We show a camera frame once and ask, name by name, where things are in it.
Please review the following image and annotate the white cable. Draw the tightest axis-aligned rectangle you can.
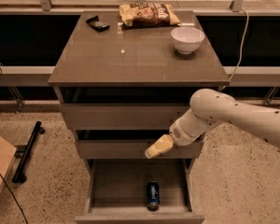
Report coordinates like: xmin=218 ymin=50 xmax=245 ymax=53
xmin=227 ymin=8 xmax=250 ymax=81

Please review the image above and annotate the blue pepsi can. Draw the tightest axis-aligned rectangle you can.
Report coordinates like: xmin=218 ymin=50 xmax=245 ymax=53
xmin=147 ymin=181 xmax=160 ymax=211

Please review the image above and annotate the grey top drawer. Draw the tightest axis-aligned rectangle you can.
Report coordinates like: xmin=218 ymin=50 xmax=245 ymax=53
xmin=61 ymin=104 xmax=188 ymax=130

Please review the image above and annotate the yellow brown chip bag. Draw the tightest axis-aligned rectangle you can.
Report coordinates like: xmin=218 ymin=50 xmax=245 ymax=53
xmin=119 ymin=2 xmax=180 ymax=27

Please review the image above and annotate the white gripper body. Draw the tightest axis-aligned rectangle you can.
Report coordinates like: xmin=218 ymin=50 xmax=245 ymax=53
xmin=169 ymin=109 xmax=219 ymax=146

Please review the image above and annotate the grey middle drawer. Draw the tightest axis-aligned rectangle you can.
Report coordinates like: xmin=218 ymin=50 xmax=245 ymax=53
xmin=76 ymin=140 xmax=203 ymax=159

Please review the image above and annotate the black bar with wheels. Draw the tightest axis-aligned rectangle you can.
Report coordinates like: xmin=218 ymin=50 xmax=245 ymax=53
xmin=12 ymin=120 xmax=45 ymax=183

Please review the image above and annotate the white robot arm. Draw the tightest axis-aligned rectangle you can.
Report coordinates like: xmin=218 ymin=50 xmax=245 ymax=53
xmin=145 ymin=89 xmax=280 ymax=159

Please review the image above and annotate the white bowl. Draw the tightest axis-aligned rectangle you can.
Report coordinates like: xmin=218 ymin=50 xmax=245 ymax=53
xmin=171 ymin=27 xmax=205 ymax=54

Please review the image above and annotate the black snack packet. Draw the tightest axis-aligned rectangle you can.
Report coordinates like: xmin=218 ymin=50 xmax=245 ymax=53
xmin=86 ymin=16 xmax=110 ymax=32

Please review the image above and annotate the black cable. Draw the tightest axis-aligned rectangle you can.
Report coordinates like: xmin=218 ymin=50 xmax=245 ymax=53
xmin=0 ymin=156 xmax=30 ymax=224

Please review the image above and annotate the grey open bottom drawer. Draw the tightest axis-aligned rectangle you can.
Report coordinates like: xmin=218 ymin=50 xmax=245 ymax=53
xmin=76 ymin=159 xmax=204 ymax=224

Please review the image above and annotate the grey drawer cabinet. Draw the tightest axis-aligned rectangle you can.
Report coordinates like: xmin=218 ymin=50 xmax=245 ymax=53
xmin=48 ymin=10 xmax=231 ymax=224

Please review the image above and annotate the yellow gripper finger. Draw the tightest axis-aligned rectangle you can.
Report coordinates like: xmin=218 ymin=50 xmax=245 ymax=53
xmin=145 ymin=134 xmax=174 ymax=159

